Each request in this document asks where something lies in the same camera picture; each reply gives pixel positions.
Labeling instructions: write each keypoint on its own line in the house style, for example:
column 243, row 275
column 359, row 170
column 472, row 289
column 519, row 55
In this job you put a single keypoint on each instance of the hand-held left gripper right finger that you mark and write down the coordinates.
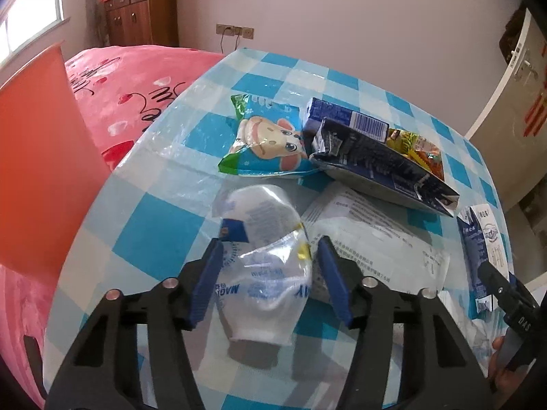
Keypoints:
column 335, row 282

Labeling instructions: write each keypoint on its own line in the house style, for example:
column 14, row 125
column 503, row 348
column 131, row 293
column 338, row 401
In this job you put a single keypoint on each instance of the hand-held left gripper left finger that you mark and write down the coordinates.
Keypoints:
column 205, row 282

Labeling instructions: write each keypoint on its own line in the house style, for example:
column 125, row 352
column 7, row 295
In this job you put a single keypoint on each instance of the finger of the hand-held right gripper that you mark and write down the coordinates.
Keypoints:
column 491, row 277

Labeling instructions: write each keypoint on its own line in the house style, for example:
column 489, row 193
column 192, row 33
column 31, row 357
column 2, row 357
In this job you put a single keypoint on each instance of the blue white milk carton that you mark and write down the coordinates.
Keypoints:
column 478, row 239

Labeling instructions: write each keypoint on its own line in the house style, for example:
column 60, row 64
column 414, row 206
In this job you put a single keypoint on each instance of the clear plastic wrapper blue print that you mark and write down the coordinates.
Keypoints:
column 265, row 222

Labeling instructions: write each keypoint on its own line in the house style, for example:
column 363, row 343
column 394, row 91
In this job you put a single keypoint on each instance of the yellow green snack wrapper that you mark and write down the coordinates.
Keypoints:
column 421, row 149

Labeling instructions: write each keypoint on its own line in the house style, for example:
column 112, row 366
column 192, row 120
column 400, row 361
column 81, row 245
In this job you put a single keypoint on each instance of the cartoon print snack packet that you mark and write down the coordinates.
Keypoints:
column 265, row 145

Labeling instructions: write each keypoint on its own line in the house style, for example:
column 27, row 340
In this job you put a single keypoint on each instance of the orange plastic basin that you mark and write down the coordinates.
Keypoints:
column 42, row 158

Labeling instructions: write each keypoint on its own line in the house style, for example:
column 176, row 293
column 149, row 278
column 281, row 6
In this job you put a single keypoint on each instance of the person's right hand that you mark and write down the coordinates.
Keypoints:
column 498, row 358

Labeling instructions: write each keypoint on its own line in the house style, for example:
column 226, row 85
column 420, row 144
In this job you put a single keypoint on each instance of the crumpled clear plastic bag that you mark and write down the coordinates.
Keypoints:
column 466, row 320

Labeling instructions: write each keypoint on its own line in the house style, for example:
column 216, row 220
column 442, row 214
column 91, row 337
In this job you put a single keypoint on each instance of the white printed plastic bag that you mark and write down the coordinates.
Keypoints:
column 376, row 230

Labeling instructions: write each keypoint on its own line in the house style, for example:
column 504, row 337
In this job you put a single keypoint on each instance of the dark blue foil packet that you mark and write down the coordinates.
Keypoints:
column 376, row 162

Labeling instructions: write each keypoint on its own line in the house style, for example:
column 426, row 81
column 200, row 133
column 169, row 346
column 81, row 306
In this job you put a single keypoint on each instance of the red door decoration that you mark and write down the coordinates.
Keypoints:
column 536, row 115

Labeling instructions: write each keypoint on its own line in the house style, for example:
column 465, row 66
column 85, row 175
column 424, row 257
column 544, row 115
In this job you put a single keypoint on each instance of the blue carton with white label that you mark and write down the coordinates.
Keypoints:
column 337, row 113

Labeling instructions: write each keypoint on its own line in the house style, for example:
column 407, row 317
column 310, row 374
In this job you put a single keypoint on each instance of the white door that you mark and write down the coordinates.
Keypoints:
column 513, row 106

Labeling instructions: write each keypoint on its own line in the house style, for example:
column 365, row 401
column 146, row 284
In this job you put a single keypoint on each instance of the pink printed blanket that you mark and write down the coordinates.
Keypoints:
column 128, row 85

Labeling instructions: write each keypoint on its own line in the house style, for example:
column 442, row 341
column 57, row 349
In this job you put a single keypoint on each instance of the dark cloth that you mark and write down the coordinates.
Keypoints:
column 510, row 34

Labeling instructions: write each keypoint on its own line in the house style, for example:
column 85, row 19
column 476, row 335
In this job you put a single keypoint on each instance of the brown wooden cabinet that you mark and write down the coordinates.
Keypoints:
column 145, row 21

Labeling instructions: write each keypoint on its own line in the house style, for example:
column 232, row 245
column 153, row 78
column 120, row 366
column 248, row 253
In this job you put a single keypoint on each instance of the window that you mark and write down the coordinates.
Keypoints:
column 25, row 17

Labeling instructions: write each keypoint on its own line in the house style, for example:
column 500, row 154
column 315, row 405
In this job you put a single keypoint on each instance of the wall socket strip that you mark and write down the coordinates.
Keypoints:
column 235, row 31

